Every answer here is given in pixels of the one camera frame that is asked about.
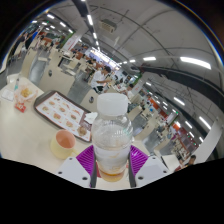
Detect small red sachet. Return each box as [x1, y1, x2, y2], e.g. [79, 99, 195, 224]
[14, 102, 28, 114]

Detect yellow mug with pink inside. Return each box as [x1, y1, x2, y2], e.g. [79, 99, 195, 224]
[49, 129, 79, 160]

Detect ceiling lights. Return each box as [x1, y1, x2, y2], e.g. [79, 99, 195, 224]
[31, 0, 214, 141]

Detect ceiling air conditioner unit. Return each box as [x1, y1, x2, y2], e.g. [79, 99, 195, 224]
[98, 18, 118, 34]

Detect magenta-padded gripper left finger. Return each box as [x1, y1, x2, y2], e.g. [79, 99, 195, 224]
[55, 144, 98, 189]

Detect brown tray with paper liner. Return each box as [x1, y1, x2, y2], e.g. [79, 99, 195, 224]
[33, 89, 98, 144]

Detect white paper receipt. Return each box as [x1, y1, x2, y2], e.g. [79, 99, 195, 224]
[0, 88, 15, 102]

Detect clear plastic food bag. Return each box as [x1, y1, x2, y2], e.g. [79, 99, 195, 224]
[13, 83, 39, 114]

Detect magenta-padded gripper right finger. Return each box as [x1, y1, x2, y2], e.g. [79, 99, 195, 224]
[128, 144, 172, 188]

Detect clear plastic drink bottle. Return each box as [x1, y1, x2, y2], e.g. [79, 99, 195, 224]
[90, 92, 134, 183]

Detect beige chair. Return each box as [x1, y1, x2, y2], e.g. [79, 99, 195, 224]
[79, 89, 101, 113]
[44, 59, 79, 93]

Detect crumpled white napkin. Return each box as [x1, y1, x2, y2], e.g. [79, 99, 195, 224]
[83, 111, 99, 125]

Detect beige dining table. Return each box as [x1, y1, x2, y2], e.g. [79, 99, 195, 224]
[162, 154, 182, 173]

